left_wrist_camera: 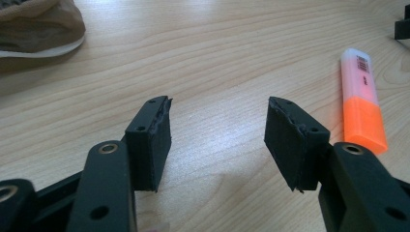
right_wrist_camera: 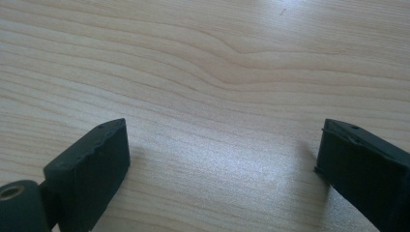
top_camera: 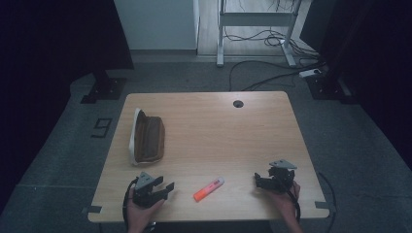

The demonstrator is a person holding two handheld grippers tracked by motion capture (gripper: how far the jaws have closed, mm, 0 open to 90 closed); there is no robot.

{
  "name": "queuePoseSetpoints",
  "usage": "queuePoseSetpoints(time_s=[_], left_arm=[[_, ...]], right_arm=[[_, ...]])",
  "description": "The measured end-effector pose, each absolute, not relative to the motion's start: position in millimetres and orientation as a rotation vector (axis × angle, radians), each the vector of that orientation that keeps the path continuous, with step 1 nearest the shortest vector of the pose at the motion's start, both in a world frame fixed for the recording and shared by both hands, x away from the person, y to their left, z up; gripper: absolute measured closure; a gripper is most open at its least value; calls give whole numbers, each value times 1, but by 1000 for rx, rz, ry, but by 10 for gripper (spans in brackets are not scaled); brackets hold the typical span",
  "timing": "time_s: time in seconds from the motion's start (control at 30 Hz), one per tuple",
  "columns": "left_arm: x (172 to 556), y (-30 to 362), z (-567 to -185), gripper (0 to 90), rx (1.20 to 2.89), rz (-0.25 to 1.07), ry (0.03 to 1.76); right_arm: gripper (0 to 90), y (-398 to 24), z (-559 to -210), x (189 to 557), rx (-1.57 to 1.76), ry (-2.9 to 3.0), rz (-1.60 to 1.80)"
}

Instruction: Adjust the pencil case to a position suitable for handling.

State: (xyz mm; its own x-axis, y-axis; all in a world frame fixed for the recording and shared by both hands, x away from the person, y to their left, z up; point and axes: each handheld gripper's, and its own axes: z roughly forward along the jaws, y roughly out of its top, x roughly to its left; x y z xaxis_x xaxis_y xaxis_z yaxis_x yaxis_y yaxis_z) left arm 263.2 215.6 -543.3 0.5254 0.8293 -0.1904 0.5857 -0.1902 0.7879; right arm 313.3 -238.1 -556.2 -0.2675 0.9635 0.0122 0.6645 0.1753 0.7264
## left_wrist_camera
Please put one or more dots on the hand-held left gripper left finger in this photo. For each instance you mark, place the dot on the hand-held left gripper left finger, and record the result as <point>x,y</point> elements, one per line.
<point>150,151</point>

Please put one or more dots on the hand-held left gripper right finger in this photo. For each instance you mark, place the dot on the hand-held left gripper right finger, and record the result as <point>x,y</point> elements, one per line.
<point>291,145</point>

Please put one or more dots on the tan suede shoe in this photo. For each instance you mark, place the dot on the tan suede shoe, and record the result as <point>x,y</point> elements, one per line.
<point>35,27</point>

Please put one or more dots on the black object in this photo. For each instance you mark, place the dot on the black object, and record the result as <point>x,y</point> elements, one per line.
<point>403,29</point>

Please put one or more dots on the orange highlighter pen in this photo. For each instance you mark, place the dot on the orange highlighter pen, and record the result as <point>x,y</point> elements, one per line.
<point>362,116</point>

